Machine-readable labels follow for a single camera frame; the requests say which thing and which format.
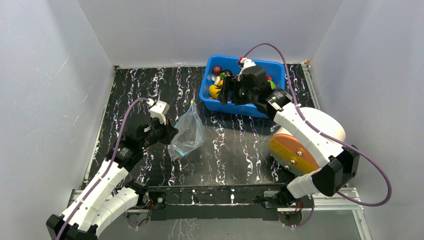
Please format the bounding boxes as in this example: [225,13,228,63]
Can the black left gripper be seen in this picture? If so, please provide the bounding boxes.
[140,115,179,150]

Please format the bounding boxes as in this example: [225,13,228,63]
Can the clear zip top bag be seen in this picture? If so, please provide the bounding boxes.
[167,100,206,159]

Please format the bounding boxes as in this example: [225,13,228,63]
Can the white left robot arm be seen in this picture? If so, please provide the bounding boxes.
[46,117,178,240]

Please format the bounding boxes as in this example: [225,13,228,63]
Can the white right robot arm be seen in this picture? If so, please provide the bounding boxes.
[221,65,360,207]

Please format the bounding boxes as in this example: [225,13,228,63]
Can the green toy pea cluster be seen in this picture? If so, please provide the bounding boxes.
[219,72,228,80]

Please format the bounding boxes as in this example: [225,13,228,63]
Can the dark purple toy plum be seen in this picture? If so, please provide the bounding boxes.
[221,69,233,76]

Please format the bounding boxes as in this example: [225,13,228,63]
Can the yellow toy mango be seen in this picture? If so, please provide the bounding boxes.
[208,84,222,101]

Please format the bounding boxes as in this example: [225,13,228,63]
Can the striped green toy melon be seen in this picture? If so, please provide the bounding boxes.
[268,80,277,90]

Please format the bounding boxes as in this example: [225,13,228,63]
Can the blue plastic bin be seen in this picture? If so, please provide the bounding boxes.
[199,55,286,119]

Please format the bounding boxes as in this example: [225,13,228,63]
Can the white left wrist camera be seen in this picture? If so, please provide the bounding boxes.
[149,100,170,125]

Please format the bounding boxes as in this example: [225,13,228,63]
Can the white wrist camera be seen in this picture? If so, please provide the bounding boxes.
[237,56,256,74]
[149,100,170,125]

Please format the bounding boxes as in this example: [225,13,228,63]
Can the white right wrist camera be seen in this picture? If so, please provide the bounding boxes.
[237,56,256,74]

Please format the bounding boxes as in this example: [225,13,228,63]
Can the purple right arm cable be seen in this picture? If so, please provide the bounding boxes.
[243,42,393,208]

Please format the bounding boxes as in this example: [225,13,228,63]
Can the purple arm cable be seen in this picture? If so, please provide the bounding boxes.
[54,97,152,240]
[243,42,393,208]

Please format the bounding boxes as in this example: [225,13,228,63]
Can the black front rail frame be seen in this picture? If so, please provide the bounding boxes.
[67,183,365,229]

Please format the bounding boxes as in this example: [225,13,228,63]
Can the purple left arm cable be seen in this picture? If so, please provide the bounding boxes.
[54,97,152,240]

